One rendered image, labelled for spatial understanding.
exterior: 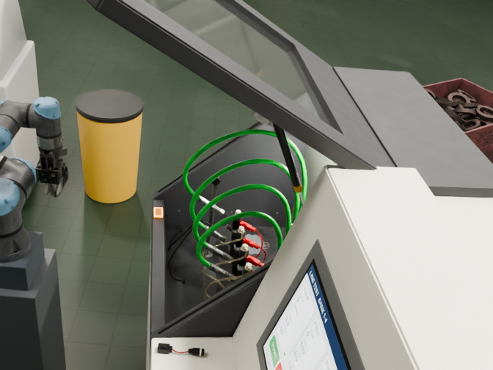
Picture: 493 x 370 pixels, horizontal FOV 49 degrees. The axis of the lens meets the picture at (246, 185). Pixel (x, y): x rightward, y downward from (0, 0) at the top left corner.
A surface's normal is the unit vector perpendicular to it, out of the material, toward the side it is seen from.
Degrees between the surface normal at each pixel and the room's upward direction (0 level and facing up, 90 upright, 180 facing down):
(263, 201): 90
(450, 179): 0
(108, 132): 93
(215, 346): 0
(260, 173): 90
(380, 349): 76
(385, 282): 0
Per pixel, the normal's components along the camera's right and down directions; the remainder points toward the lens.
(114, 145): 0.30, 0.61
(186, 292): 0.13, -0.82
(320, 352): -0.92, -0.22
